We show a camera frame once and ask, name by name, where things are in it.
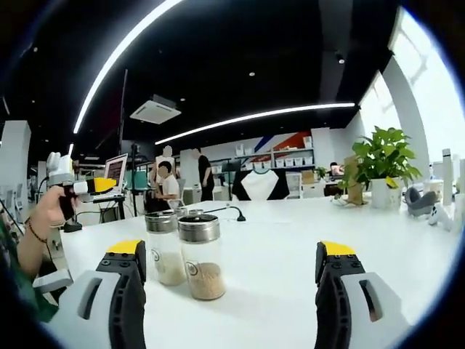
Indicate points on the grey office chair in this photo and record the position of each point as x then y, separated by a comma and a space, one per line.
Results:
52, 281

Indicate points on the tall seasoning bottle pale powder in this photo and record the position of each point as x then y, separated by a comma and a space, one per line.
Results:
163, 269

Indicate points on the monitor with pink picture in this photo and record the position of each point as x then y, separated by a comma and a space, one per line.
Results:
338, 169

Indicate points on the black tripod stand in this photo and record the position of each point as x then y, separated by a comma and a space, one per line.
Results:
123, 127

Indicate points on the green potted plant white pot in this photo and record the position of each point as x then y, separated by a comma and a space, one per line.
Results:
385, 152

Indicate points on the open laptop dark screen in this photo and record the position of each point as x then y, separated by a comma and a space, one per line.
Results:
117, 169

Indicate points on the ceiling air conditioner cassette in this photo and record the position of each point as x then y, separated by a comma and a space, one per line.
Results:
156, 109

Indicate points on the white round tub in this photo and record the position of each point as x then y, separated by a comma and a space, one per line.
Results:
433, 189

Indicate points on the person's left hand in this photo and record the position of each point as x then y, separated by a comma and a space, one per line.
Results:
47, 211

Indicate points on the brown cardboard box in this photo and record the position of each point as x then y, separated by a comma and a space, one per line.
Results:
307, 177

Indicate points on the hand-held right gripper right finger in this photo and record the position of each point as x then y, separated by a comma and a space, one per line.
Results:
334, 301

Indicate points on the tall white thermos bottle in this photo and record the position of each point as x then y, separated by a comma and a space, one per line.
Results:
447, 174

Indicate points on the grey headset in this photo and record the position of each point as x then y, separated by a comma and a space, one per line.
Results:
421, 203

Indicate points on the tall seasoning bottle brown granules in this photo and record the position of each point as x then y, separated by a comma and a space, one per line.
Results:
203, 280

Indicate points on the teal partition panel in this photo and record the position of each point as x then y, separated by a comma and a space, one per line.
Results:
140, 178

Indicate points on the wall shelf with white bins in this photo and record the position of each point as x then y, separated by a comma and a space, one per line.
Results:
276, 156

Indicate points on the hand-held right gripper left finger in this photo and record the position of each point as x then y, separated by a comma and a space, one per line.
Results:
123, 298

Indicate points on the small seasoning bottle white powder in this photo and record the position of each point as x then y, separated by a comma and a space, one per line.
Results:
196, 212

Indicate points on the small seasoning bottle beige powder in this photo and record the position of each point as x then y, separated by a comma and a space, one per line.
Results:
178, 212

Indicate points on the narrow window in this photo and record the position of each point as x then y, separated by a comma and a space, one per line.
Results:
381, 112

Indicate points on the wide window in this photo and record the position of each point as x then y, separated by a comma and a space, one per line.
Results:
436, 91

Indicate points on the white standing desk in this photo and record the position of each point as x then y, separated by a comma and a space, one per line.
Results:
109, 207

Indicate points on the long curved ceiling light strip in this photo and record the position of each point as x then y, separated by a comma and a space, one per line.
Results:
116, 54

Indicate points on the small green desk plant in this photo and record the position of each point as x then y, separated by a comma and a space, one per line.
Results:
321, 172

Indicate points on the short ceiling light strip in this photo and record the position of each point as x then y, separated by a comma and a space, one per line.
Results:
70, 149

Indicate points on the long straight ceiling light strip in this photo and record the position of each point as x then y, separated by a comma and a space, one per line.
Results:
254, 116

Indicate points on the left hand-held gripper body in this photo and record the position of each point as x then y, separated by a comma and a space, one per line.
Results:
61, 169

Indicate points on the white drawer unit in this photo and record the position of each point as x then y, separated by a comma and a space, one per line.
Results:
294, 185

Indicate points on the white handheld controller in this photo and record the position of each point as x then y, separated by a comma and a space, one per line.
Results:
439, 218

